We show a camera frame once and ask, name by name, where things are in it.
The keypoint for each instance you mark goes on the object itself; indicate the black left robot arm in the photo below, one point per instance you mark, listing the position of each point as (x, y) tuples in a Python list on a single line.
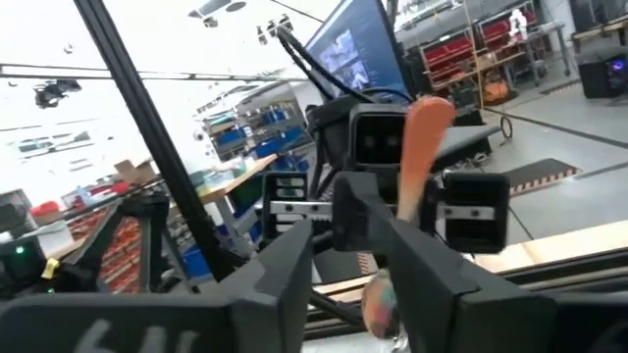
[(29, 265)]

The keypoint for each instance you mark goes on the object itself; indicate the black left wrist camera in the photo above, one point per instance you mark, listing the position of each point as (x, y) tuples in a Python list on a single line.
[(378, 137)]

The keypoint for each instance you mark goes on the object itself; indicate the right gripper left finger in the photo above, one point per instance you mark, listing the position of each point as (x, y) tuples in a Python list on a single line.
[(147, 323)]

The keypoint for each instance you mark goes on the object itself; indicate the cardboard box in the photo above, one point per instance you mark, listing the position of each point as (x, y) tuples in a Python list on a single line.
[(135, 171)]

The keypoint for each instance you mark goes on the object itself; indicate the black overhead camera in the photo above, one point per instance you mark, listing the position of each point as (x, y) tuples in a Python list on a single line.
[(54, 93)]

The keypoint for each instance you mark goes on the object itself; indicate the black computer tower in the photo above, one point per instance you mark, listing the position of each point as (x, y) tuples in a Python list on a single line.
[(598, 73)]

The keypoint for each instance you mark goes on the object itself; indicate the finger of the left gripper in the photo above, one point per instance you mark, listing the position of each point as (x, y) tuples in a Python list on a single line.
[(476, 235), (363, 216)]

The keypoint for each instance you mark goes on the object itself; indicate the shelf with blue bins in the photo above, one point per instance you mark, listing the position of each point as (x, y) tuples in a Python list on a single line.
[(275, 132)]

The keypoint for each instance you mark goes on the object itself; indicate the black striped floor mat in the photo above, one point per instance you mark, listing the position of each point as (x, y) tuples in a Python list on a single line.
[(539, 176)]

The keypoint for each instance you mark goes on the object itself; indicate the black light strip bar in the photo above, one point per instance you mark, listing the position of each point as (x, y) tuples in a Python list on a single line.
[(147, 74)]

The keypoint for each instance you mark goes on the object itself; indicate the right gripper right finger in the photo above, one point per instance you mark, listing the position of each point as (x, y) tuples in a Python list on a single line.
[(466, 318)]

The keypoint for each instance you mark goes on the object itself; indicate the shelf with red bins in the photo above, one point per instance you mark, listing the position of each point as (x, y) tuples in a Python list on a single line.
[(451, 54)]

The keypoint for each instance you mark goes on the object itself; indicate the black computer monitor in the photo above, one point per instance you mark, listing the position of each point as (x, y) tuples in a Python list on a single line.
[(353, 44)]

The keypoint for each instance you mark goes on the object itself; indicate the black frame post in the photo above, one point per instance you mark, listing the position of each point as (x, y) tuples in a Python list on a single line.
[(147, 122)]

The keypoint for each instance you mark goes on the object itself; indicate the wooden workbench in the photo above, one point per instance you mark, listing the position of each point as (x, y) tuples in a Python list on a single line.
[(235, 181)]

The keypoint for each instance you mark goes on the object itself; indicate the rack of red bins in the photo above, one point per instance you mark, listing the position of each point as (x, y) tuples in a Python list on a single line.
[(122, 245)]

